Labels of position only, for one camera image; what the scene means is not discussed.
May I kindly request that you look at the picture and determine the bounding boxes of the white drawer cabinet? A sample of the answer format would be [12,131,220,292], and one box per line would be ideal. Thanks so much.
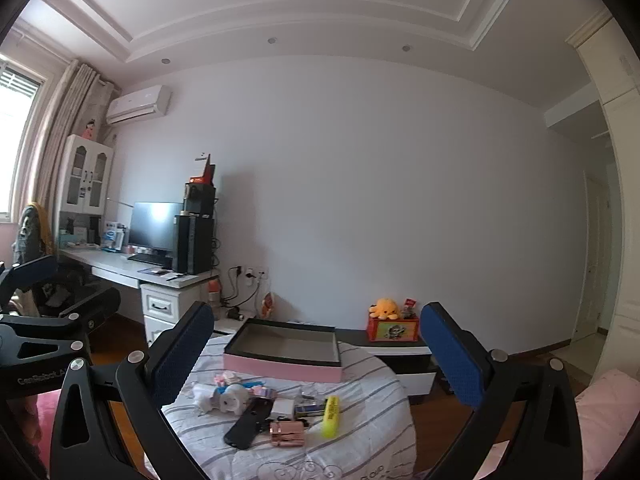
[140,282,221,348]

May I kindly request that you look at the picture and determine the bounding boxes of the white glass-door cabinet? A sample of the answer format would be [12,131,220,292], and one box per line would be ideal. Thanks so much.
[59,134,115,213]

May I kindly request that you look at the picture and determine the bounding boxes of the orange plush octopus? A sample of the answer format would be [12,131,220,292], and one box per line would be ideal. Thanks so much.
[369,298,402,321]

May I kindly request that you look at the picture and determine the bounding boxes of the cream wardrobe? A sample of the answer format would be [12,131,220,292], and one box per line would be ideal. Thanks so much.
[565,15,640,386]

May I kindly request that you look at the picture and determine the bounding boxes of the window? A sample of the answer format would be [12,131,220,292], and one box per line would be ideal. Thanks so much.
[0,57,48,216]

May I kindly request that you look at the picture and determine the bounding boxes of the yellow highlighter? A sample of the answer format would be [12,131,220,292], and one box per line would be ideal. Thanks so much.
[321,396,341,438]

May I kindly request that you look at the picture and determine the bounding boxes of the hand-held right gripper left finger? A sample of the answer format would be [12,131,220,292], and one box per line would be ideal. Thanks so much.
[50,301,216,480]

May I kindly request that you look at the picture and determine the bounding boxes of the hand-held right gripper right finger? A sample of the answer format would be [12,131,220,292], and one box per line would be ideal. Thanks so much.
[419,302,585,480]

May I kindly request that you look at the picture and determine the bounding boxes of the beige curtain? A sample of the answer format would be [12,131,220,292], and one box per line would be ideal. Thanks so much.
[10,59,121,221]

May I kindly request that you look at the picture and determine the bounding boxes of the pink bedding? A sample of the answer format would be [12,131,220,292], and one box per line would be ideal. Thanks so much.
[575,367,640,480]

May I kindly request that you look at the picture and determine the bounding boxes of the white plush toy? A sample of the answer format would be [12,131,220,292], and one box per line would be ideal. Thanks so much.
[218,384,251,417]

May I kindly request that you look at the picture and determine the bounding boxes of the white air conditioner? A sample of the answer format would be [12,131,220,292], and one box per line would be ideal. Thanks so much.
[105,85,172,125]

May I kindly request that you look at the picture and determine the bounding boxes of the black computer tower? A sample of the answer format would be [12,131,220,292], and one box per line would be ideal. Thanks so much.
[172,214,216,276]

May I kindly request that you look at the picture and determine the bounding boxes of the stack of black boxes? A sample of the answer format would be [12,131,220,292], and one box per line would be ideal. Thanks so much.
[182,180,217,218]

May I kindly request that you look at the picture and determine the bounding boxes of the black computer monitor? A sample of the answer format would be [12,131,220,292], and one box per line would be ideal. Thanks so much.
[128,202,184,256]

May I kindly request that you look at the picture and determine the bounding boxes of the black power cable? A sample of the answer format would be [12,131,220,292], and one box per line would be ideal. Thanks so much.
[222,266,261,309]

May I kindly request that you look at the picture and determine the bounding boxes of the low white side cabinet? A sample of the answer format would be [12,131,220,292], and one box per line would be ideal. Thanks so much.
[212,317,251,337]

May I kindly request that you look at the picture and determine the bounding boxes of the pink storage box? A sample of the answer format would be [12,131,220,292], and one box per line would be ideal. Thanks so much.
[222,318,343,383]

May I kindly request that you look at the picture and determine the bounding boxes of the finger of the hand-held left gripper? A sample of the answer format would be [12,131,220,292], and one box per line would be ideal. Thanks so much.
[0,255,60,317]
[0,287,122,367]

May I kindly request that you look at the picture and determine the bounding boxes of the white door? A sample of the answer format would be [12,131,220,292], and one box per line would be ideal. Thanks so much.
[572,170,610,346]

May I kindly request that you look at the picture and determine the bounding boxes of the black white TV stand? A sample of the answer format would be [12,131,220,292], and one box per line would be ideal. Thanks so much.
[335,327,443,406]

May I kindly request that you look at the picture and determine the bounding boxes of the yellow grey jacket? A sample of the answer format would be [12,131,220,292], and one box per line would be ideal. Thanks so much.
[14,202,55,267]

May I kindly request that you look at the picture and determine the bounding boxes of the rose gold jar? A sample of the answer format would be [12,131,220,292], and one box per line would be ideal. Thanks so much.
[270,420,306,447]

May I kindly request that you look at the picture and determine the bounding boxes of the red tin box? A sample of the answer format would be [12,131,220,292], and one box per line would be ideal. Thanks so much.
[366,314,421,343]

